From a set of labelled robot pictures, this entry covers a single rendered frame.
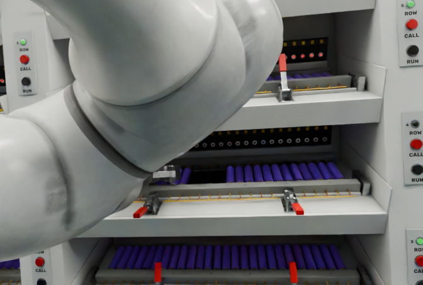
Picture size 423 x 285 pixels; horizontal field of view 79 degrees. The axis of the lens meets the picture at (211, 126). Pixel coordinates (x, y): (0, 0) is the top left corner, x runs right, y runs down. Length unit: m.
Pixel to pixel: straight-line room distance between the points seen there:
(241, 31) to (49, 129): 0.15
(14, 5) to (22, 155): 0.51
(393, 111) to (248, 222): 0.32
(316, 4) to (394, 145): 0.28
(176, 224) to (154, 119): 0.38
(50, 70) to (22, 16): 0.12
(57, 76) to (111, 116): 0.44
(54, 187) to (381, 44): 0.51
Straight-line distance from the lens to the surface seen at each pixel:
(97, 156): 0.20
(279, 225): 0.52
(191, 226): 0.52
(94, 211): 0.22
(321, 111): 0.50
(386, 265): 0.61
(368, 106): 0.52
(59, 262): 0.65
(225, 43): 0.17
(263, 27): 0.20
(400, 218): 0.57
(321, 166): 0.62
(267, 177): 0.57
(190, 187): 0.55
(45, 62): 0.61
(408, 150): 0.55
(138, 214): 0.47
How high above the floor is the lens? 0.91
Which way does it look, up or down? 1 degrees down
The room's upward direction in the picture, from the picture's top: 3 degrees counter-clockwise
